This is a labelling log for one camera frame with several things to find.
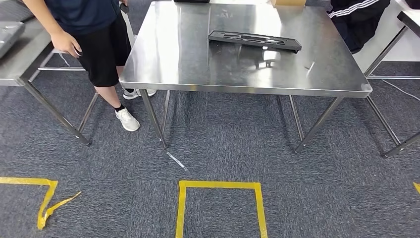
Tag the person's hand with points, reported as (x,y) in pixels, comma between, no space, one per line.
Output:
(124,2)
(64,42)

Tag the black round handheld controller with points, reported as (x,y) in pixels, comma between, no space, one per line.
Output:
(125,8)

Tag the black plastic car part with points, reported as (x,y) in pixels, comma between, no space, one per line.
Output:
(256,41)

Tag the stainless steel workbench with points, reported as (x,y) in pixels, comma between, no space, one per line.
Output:
(183,49)

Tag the white cabinet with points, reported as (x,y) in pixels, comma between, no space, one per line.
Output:
(129,29)

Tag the person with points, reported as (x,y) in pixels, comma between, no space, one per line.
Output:
(98,42)
(357,23)

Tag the stainless steel side table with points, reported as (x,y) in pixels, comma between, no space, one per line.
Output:
(23,56)

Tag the grey flat case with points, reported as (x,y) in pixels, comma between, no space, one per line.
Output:
(8,36)

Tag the dark metal table leg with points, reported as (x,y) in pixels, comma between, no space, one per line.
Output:
(54,111)

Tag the yellow floor tape square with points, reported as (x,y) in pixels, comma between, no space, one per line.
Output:
(49,193)

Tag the brown cardboard box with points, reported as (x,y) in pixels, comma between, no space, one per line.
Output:
(288,2)

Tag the small clear plastic strip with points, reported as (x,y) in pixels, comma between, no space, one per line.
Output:
(310,66)

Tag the white table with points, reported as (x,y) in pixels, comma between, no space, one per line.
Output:
(384,39)

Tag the dark edged table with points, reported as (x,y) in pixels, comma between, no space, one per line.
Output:
(410,21)

